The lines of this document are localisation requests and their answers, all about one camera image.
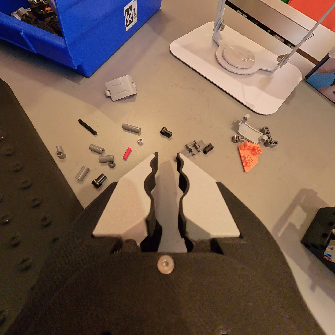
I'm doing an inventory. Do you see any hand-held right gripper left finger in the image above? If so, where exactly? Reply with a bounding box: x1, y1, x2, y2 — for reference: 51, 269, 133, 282
92, 152, 159, 244

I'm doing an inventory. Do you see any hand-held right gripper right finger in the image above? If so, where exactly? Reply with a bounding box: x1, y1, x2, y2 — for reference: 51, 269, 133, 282
176, 153, 241, 238

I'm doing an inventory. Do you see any black toy axle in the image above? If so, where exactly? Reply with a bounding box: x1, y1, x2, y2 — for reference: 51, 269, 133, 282
78, 119, 98, 136

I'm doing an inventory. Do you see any blue plastic bin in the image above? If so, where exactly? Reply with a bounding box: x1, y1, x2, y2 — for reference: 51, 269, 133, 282
0, 0, 162, 77

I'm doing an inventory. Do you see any pile of toy building parts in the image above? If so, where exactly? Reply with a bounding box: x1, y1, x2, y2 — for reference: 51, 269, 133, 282
10, 0, 63, 37

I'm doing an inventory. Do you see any grey toy hinge assembly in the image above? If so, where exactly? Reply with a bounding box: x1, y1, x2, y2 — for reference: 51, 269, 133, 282
184, 140, 206, 157

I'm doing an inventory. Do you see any orange toy wedge piece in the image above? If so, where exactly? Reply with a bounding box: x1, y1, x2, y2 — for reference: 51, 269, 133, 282
238, 142, 263, 173

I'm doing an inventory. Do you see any grey arched panel with pins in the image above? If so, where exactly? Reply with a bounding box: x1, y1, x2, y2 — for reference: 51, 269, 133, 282
232, 114, 268, 144

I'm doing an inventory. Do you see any dark grey angled toy beam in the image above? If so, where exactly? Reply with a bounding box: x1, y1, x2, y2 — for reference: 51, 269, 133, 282
260, 126, 279, 147

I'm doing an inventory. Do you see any black perforated board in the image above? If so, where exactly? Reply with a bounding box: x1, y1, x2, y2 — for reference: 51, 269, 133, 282
0, 78, 85, 335

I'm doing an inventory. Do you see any black block with holes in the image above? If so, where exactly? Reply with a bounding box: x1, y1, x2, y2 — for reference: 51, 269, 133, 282
301, 207, 335, 274

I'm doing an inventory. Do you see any grey curved toy panel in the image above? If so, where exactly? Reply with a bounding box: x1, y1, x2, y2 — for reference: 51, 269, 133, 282
105, 75, 138, 102

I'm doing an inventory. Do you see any white metal stand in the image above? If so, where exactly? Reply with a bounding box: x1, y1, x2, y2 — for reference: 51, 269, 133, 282
170, 0, 330, 115

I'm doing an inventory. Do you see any blue picture box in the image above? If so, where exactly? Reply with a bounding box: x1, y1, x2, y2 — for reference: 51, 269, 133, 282
306, 56, 335, 103

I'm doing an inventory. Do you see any beige shelf board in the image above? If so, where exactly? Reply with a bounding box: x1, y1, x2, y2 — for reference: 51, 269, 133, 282
226, 0, 335, 63

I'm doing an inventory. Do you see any orange panel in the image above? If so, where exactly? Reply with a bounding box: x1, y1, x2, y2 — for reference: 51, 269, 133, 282
288, 0, 335, 27

